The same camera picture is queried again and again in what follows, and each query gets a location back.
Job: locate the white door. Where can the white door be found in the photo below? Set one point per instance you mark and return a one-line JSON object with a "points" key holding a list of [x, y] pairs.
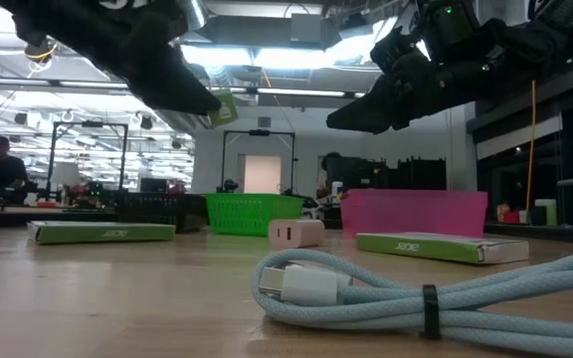
{"points": [[260, 174]]}

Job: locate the black ceiling-mounted device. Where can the black ceiling-mounted device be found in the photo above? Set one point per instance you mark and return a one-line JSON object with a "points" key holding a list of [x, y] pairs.
{"points": [[40, 51]]}

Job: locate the grey wall vent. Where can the grey wall vent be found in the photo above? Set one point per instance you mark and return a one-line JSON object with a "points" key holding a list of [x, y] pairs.
{"points": [[264, 122]]}

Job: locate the black cabinets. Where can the black cabinets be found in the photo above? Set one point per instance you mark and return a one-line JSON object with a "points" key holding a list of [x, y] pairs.
{"points": [[406, 174]]}

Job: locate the long ceiling light bar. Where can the long ceiling light bar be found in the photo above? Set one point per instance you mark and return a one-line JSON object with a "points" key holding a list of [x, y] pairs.
{"points": [[296, 92]]}

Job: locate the grey ceiling box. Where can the grey ceiling box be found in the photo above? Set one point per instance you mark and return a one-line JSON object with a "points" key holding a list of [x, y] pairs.
{"points": [[306, 27]]}

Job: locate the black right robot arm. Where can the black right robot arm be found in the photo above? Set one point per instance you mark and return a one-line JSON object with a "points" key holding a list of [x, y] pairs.
{"points": [[540, 35]]}

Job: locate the white charger adapter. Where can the white charger adapter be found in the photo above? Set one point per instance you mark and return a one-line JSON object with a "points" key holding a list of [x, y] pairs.
{"points": [[299, 233]]}

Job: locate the black camera gantry frame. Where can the black camera gantry frame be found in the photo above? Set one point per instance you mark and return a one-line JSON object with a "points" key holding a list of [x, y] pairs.
{"points": [[259, 132], [90, 124]]}

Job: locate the green white container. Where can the green white container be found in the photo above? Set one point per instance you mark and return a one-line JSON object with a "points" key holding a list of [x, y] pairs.
{"points": [[546, 214]]}

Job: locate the white bottle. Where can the white bottle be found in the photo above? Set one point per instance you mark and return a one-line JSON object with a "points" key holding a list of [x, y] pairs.
{"points": [[336, 191]]}

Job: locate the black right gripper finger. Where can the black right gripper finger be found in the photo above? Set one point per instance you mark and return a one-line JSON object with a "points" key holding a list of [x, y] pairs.
{"points": [[386, 123], [371, 107]]}

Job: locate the white green charger plug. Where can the white green charger plug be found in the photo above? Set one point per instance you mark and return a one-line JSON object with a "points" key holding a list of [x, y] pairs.
{"points": [[226, 112]]}

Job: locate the black monitor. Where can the black monitor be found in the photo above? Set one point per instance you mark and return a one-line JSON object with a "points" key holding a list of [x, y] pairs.
{"points": [[153, 185]]}

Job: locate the green white Acer box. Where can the green white Acer box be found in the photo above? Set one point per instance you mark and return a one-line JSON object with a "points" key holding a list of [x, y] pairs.
{"points": [[416, 247], [97, 232]]}

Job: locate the white lamp shade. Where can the white lamp shade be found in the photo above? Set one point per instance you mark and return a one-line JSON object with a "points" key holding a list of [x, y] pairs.
{"points": [[65, 174]]}

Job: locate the pink plastic bin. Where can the pink plastic bin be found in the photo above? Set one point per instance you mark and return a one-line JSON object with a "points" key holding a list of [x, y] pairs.
{"points": [[416, 211]]}

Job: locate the red container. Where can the red container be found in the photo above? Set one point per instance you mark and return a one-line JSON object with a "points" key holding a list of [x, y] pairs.
{"points": [[511, 218]]}

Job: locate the green plastic basket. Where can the green plastic basket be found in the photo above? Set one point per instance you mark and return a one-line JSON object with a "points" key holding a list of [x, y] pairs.
{"points": [[251, 214]]}

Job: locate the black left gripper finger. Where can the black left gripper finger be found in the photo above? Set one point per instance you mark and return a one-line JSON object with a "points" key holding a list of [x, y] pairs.
{"points": [[187, 82], [172, 102]]}

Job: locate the black plastic basket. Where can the black plastic basket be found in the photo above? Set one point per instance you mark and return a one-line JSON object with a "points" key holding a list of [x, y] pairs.
{"points": [[157, 209]]}

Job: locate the person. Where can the person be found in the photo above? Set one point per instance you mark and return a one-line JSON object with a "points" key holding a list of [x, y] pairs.
{"points": [[3, 174], [327, 169]]}

